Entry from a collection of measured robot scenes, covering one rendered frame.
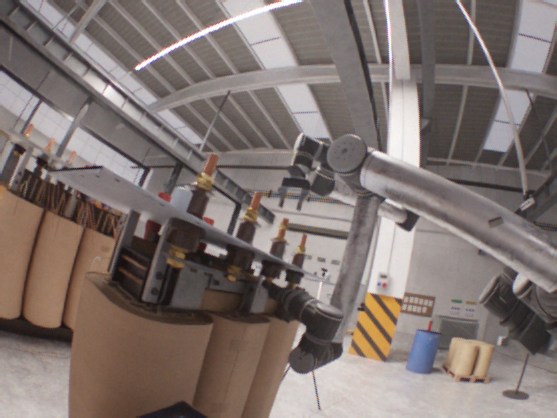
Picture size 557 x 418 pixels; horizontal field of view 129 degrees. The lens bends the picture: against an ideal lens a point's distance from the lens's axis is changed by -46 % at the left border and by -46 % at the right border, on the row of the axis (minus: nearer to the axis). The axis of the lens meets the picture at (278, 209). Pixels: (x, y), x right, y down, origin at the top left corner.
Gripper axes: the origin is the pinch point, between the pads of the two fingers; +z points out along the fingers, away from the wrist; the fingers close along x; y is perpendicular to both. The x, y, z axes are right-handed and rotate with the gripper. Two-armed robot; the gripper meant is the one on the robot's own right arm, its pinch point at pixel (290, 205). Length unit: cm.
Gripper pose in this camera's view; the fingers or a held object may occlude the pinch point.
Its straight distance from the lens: 116.8
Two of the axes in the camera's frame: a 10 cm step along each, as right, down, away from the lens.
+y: 3.6, 3.6, 8.6
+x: -8.9, -1.4, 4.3
